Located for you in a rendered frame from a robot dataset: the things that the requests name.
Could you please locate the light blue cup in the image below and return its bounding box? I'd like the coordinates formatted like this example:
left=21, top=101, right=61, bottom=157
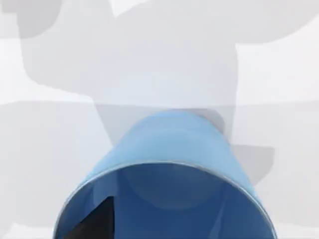
left=52, top=110, right=279, bottom=239

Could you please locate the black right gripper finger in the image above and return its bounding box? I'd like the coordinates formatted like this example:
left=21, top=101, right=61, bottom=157
left=67, top=196, right=115, bottom=239

